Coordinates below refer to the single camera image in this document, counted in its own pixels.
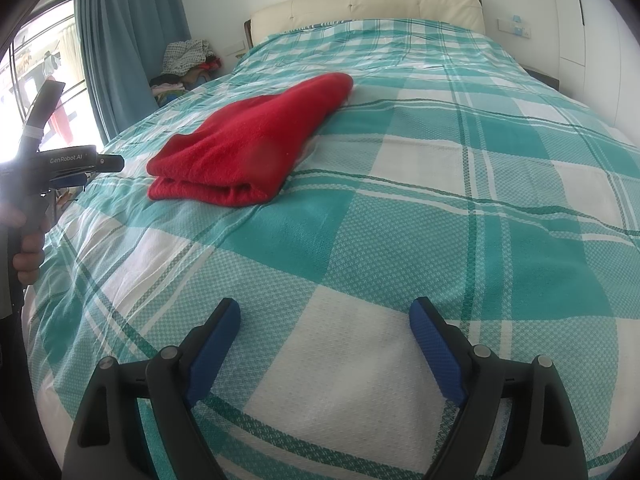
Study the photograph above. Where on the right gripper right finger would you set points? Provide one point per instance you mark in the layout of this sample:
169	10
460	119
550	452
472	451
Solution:
541	438

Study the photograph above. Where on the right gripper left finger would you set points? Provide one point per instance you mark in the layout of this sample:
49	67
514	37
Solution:
108	441

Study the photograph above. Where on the red knit sweater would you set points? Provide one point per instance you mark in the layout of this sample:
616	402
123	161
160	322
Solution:
242	154

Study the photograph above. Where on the pile of clothes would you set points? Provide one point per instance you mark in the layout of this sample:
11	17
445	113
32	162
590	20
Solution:
185	66

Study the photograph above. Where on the person's left hand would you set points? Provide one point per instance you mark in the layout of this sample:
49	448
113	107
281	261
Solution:
28	260

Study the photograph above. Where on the blue curtain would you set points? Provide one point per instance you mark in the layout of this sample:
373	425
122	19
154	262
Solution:
122	48

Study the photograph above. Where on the teal plaid bed cover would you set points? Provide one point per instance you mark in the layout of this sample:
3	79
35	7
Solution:
449	173

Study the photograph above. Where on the dark bedside table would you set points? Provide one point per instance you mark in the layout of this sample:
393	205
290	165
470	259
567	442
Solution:
550	81

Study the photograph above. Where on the white wardrobe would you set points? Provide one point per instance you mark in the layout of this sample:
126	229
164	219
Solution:
599	62

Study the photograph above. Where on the cream padded headboard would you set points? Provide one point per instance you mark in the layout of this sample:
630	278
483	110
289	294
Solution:
291	14

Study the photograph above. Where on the white wall socket panel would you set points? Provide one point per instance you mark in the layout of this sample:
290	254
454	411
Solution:
515	26

